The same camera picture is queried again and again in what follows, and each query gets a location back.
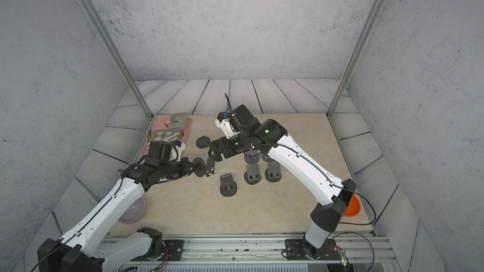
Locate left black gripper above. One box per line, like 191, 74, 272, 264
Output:
159, 156, 200, 180

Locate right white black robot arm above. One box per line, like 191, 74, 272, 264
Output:
209, 105, 356, 259

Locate green checkered cloth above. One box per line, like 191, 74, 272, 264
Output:
150, 129, 184, 143

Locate aluminium rail frame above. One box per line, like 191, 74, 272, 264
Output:
118, 232, 401, 271

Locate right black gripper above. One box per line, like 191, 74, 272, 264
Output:
207, 133, 252, 161

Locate pink plastic tray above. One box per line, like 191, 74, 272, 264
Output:
142, 117, 193, 155

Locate purple bowl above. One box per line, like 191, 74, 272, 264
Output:
118, 197, 146, 224

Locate left metal corner post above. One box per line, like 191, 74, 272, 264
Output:
78, 0, 154, 120

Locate striped ceramic cup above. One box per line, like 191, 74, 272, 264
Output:
165, 113, 189, 131

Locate right metal corner post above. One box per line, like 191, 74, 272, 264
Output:
326, 0, 386, 120

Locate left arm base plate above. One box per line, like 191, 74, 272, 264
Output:
132, 239, 185, 262

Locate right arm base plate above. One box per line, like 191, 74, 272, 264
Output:
282, 239, 341, 260

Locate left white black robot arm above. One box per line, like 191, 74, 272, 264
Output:
35, 141, 206, 271

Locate metal corner post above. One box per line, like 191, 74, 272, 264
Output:
326, 0, 386, 120
78, 0, 154, 120

